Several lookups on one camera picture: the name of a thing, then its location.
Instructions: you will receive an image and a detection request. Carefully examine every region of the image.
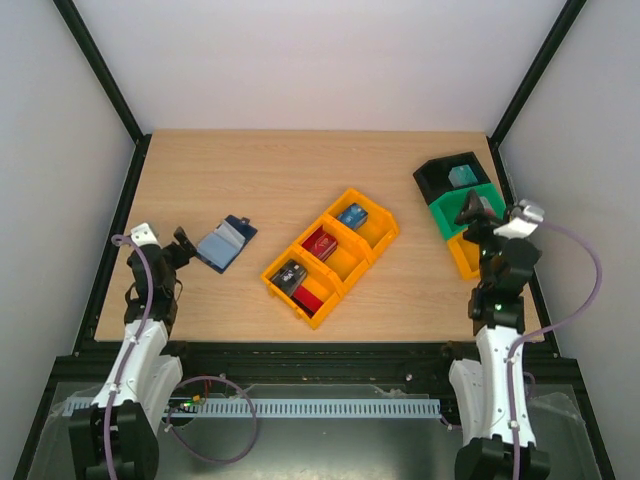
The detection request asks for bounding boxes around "yellow bin right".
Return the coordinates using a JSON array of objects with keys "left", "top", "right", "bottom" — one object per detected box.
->
[{"left": 447, "top": 232, "right": 480, "bottom": 280}]

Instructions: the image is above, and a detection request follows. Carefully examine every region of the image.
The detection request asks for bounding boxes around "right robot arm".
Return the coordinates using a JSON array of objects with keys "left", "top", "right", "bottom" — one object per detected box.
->
[{"left": 436, "top": 190, "right": 551, "bottom": 479}]

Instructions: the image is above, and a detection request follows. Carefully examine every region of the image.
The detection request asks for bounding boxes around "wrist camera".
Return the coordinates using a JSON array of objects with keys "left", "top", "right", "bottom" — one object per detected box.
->
[
  {"left": 130, "top": 222, "right": 160, "bottom": 248},
  {"left": 493, "top": 199, "right": 545, "bottom": 239}
]

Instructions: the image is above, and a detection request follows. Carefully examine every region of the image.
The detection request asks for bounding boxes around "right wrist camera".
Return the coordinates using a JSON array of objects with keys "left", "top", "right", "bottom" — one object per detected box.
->
[{"left": 493, "top": 199, "right": 545, "bottom": 239}]

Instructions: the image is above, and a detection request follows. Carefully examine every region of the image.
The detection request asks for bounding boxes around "blue leather card holder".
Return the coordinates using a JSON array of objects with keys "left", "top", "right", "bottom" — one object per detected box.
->
[{"left": 196, "top": 215, "right": 258, "bottom": 274}]

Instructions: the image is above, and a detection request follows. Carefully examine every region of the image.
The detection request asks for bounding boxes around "black frame post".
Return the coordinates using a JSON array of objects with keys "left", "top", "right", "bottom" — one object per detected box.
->
[
  {"left": 489, "top": 0, "right": 589, "bottom": 146},
  {"left": 52, "top": 0, "right": 151, "bottom": 146}
]

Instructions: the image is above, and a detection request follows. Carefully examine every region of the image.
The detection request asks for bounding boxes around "black bin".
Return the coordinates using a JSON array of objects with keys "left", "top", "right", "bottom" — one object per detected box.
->
[{"left": 413, "top": 152, "right": 490, "bottom": 205}]

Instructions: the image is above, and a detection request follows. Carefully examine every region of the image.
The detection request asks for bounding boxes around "black frame post right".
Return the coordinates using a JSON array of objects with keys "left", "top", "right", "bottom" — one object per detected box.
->
[{"left": 489, "top": 0, "right": 589, "bottom": 146}]

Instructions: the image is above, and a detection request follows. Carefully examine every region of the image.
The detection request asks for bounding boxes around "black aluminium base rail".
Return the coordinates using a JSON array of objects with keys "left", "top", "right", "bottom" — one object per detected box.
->
[{"left": 46, "top": 341, "right": 586, "bottom": 394}]

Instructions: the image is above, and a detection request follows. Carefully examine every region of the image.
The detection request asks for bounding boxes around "red VIP card stack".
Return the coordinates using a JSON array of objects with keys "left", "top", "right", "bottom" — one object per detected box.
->
[{"left": 301, "top": 227, "right": 338, "bottom": 262}]

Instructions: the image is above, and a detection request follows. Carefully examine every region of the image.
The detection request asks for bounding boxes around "black frame post left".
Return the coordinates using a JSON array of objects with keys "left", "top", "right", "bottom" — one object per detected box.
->
[{"left": 52, "top": 0, "right": 151, "bottom": 146}]

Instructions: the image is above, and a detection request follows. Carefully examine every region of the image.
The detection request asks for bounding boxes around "teal card stack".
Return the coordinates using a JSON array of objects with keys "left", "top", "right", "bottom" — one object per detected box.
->
[{"left": 448, "top": 164, "right": 477, "bottom": 188}]

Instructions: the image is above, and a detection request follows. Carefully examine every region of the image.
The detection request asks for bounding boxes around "yellow three-compartment bin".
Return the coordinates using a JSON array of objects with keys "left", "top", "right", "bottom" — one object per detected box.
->
[{"left": 261, "top": 188, "right": 399, "bottom": 330}]

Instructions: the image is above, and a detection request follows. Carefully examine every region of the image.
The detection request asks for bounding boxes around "white red card stack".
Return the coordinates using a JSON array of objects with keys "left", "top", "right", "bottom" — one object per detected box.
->
[{"left": 480, "top": 196, "right": 497, "bottom": 217}]

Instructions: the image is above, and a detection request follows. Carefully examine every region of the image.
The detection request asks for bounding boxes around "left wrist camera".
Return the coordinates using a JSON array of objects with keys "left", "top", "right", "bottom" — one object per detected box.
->
[{"left": 130, "top": 222, "right": 160, "bottom": 248}]

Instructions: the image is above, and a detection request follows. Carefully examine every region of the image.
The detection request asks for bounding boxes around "black VIP card stack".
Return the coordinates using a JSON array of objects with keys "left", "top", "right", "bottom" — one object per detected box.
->
[{"left": 270, "top": 259, "right": 307, "bottom": 296}]

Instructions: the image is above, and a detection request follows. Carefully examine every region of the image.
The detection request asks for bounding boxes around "green bin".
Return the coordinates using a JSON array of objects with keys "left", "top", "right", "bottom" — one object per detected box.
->
[{"left": 429, "top": 183, "right": 506, "bottom": 241}]

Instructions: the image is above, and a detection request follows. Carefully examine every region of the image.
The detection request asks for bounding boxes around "light blue cable duct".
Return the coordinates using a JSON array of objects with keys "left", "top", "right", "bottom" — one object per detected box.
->
[{"left": 173, "top": 398, "right": 441, "bottom": 419}]

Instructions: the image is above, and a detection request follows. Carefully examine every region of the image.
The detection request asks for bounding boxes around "blue card stack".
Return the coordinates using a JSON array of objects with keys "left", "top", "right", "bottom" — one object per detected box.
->
[{"left": 337, "top": 203, "right": 368, "bottom": 231}]

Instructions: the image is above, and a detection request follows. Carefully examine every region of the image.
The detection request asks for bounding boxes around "red credit card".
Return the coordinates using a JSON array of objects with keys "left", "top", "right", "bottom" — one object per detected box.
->
[{"left": 291, "top": 285, "right": 324, "bottom": 317}]

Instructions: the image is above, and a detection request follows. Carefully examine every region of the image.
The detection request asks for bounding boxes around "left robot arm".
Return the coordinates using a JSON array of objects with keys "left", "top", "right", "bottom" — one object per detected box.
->
[{"left": 68, "top": 223, "right": 196, "bottom": 479}]

